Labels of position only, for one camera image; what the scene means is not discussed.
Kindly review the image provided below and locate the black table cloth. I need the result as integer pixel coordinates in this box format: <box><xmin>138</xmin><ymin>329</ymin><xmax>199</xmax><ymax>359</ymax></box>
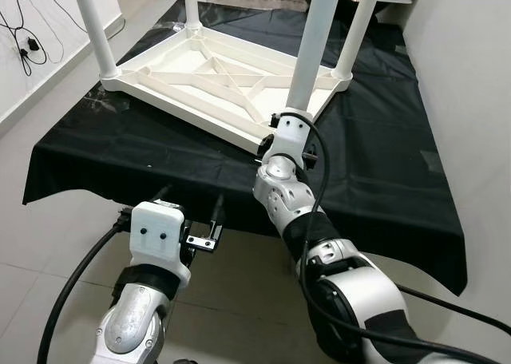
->
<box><xmin>22</xmin><ymin>0</ymin><xmax>469</xmax><ymax>297</ymax></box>

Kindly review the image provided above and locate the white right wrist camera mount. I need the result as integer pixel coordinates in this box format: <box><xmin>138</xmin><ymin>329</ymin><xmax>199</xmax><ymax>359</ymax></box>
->
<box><xmin>262</xmin><ymin>111</ymin><xmax>314</xmax><ymax>172</ymax></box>

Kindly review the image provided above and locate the long thin wall cable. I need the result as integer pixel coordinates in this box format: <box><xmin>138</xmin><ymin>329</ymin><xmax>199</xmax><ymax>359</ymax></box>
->
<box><xmin>102</xmin><ymin>14</ymin><xmax>127</xmax><ymax>44</ymax></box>

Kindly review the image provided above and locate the black cable with adapter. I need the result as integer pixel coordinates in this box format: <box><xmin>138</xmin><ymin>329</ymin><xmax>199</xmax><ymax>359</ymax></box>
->
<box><xmin>0</xmin><ymin>0</ymin><xmax>50</xmax><ymax>77</ymax></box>

